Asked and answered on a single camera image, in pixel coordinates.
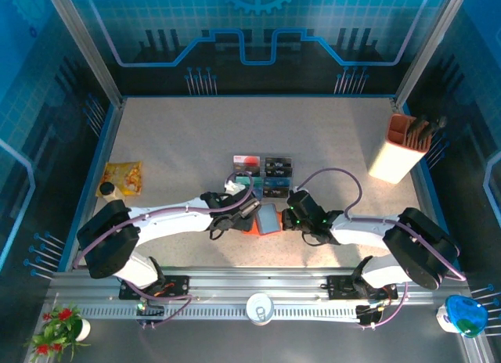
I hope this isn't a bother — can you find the orange card holder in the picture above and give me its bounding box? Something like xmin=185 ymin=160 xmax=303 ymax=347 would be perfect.
xmin=241 ymin=201 xmax=283 ymax=238

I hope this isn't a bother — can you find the teal card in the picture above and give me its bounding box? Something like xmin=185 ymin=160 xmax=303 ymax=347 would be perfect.
xmin=226 ymin=174 xmax=256 ymax=187

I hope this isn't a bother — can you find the white orange knife block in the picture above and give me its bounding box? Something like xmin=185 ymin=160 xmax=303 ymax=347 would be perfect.
xmin=366 ymin=113 xmax=432 ymax=184

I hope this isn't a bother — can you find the yellow snack bag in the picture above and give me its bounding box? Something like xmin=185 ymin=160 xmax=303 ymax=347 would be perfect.
xmin=96 ymin=161 xmax=144 ymax=198

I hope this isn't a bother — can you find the black capped beige bottle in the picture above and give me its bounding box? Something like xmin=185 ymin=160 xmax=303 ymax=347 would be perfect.
xmin=98 ymin=181 xmax=127 ymax=203

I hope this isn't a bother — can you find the black connector box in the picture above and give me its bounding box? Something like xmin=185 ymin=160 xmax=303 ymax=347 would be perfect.
xmin=135 ymin=298 xmax=165 ymax=327
xmin=355 ymin=302 xmax=392 ymax=329

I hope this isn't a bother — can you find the white cup with blue lid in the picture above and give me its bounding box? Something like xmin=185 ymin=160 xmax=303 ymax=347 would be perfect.
xmin=435 ymin=294 xmax=490 ymax=339

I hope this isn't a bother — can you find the red flowered potted plant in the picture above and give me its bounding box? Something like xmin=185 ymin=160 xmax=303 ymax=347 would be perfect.
xmin=23 ymin=303 xmax=92 ymax=362

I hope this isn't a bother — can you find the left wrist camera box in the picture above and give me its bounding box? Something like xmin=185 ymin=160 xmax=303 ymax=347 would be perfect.
xmin=223 ymin=181 xmax=251 ymax=196

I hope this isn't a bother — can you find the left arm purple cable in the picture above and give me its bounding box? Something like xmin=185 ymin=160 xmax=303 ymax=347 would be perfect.
xmin=71 ymin=172 xmax=255 ymax=327

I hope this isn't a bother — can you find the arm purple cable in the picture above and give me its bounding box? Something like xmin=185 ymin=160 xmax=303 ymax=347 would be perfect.
xmin=295 ymin=167 xmax=469 ymax=329
xmin=71 ymin=172 xmax=255 ymax=327

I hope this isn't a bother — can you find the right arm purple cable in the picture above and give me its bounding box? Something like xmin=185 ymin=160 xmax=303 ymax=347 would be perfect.
xmin=295 ymin=167 xmax=469 ymax=329

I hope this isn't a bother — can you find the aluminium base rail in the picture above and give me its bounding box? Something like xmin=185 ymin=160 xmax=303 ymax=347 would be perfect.
xmin=46 ymin=267 xmax=470 ymax=306

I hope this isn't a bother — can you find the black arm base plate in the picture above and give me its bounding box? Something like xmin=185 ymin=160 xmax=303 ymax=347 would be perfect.
xmin=326 ymin=275 xmax=399 ymax=301
xmin=118 ymin=275 xmax=191 ymax=301

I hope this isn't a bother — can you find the grey slotted cable duct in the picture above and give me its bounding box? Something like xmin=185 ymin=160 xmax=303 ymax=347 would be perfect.
xmin=77 ymin=306 xmax=363 ymax=321

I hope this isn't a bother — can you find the black handled knife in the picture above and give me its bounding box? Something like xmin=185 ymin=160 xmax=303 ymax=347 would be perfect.
xmin=416 ymin=120 xmax=438 ymax=143
xmin=428 ymin=115 xmax=449 ymax=139
xmin=405 ymin=118 xmax=426 ymax=147

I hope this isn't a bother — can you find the aluminium frame post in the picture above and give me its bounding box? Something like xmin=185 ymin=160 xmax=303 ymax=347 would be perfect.
xmin=393 ymin=0 xmax=473 ymax=108
xmin=41 ymin=0 xmax=125 ymax=108

